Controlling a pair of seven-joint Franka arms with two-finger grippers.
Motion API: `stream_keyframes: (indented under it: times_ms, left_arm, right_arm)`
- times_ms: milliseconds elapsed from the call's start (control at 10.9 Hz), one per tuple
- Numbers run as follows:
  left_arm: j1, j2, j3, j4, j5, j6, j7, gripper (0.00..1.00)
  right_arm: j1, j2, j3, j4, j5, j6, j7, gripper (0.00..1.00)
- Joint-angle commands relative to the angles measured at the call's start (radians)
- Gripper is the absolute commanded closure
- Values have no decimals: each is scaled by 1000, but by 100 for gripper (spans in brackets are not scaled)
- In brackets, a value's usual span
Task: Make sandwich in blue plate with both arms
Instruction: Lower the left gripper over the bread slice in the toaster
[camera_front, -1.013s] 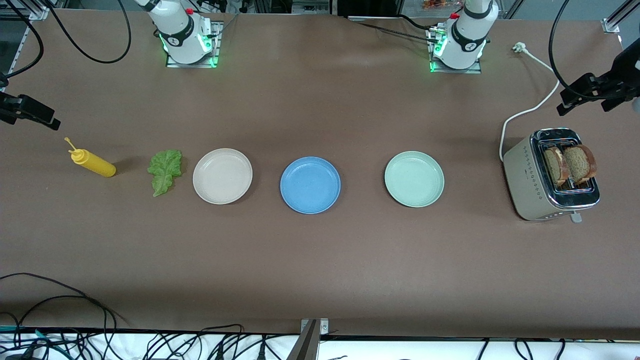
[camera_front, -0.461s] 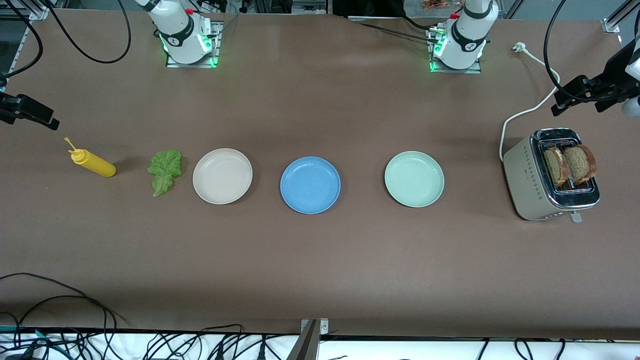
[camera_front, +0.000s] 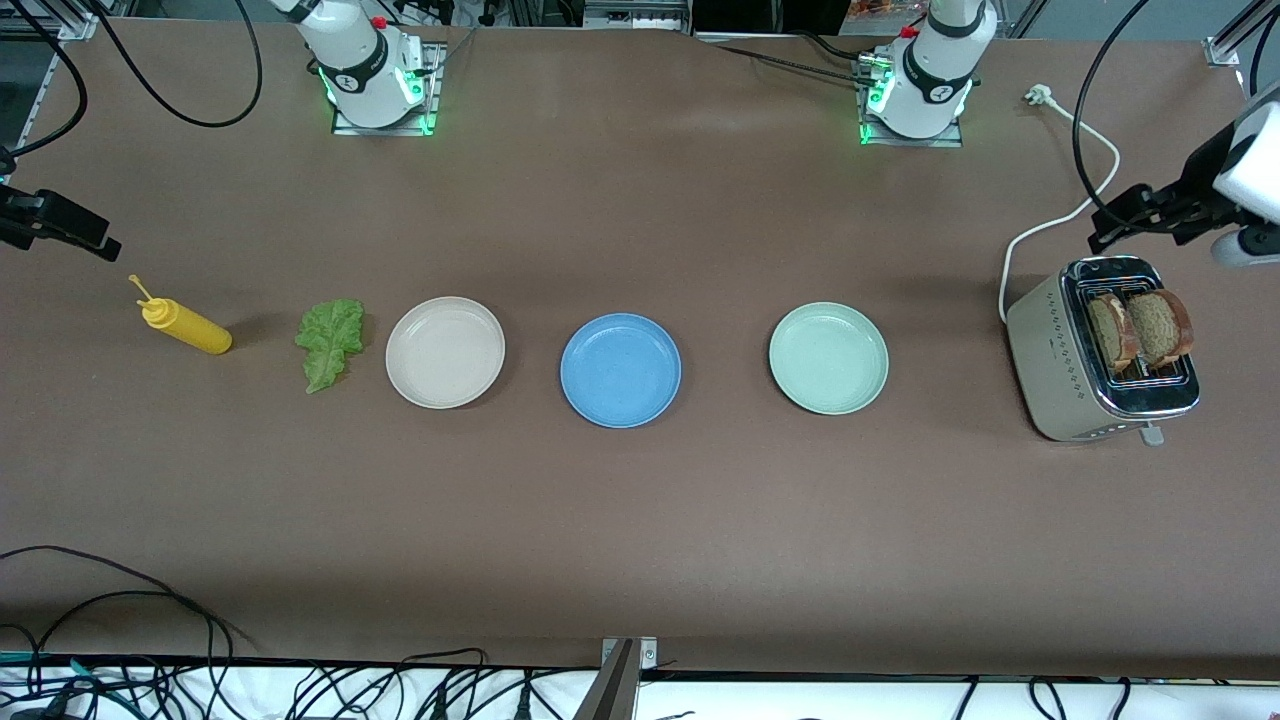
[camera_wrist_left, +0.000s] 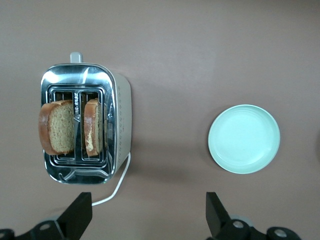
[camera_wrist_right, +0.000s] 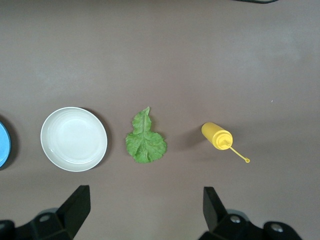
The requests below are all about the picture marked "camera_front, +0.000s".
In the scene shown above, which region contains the yellow mustard squeeze bottle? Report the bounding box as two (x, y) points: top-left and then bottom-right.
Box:
(128, 275), (233, 355)

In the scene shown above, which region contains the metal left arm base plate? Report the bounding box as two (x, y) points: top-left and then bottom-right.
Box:
(855, 55), (966, 149)

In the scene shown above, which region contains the silver beige toaster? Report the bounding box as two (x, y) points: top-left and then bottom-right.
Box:
(1005, 255), (1201, 446)

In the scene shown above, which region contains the white toaster power cable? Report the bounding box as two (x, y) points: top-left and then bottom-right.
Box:
(998, 85), (1121, 326)

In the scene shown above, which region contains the blue round plate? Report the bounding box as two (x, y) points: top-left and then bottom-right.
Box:
(560, 313), (683, 429)

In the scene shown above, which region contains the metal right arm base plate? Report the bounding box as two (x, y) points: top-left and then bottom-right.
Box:
(332, 42), (441, 136)

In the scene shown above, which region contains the green lettuce leaf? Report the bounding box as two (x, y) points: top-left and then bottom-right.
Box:
(295, 298), (366, 395)

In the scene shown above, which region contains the beige round plate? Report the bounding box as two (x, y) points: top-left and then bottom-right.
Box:
(385, 296), (506, 410)

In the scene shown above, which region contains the pale green round plate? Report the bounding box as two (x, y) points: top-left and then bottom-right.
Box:
(768, 302), (890, 416)

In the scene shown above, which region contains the grey metal box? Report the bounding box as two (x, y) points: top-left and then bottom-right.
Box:
(583, 0), (693, 31)

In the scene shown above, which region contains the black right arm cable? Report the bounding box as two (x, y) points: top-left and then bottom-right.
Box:
(0, 0), (265, 161)

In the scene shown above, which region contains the black cable by arm base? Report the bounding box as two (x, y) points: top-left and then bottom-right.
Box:
(712, 30), (881, 89)

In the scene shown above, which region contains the brown bread slice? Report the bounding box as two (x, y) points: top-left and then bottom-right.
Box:
(1088, 293), (1141, 378)
(1128, 290), (1194, 371)

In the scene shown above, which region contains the aluminium frame profile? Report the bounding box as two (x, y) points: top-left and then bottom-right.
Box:
(20, 0), (101, 151)
(1205, 0), (1280, 66)

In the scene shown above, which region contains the metal table edge bracket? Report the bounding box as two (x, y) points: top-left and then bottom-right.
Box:
(572, 637), (658, 720)

